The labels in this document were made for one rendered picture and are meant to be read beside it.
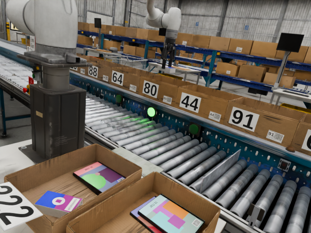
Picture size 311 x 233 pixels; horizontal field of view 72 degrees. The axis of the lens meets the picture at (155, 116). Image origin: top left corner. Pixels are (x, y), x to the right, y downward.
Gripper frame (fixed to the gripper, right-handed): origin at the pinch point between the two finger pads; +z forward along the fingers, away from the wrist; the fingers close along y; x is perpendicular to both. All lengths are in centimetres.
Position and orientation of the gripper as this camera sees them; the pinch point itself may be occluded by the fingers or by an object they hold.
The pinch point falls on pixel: (166, 65)
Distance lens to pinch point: 176.4
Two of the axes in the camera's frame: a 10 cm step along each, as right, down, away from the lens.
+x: -7.5, -3.1, 5.8
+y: 6.4, -1.6, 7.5
